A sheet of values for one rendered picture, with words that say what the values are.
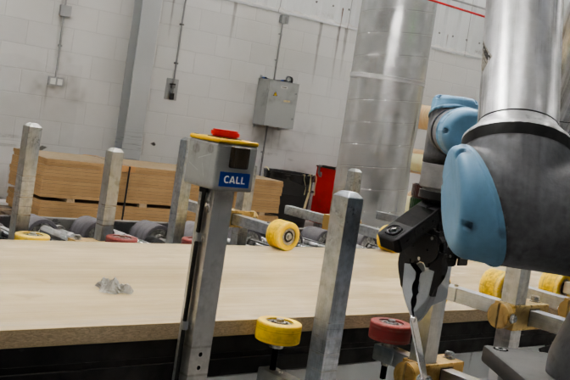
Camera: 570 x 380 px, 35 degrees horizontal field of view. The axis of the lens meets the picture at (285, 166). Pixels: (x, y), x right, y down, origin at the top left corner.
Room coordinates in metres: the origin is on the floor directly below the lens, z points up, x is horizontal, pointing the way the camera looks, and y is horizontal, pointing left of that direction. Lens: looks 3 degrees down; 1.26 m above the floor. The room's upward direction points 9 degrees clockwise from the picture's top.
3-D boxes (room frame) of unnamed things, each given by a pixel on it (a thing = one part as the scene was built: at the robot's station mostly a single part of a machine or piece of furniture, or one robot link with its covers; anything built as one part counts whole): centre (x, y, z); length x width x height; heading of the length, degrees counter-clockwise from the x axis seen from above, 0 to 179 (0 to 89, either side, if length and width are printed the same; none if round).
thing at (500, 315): (1.77, -0.50, 0.95); 0.13 x 0.06 x 0.05; 131
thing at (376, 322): (1.71, -0.24, 0.85); 0.08 x 0.08 x 0.11
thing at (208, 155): (1.26, 0.09, 1.18); 0.07 x 0.07 x 0.08; 41
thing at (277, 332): (1.57, -0.03, 0.85); 0.08 x 0.08 x 0.11
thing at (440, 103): (1.45, -0.25, 1.28); 0.09 x 0.08 x 0.11; 179
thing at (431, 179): (1.46, -0.25, 1.20); 0.08 x 0.08 x 0.05
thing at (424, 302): (1.45, -0.27, 1.01); 0.06 x 0.03 x 0.09; 131
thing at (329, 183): (10.19, -0.75, 0.41); 0.76 x 0.48 x 0.81; 133
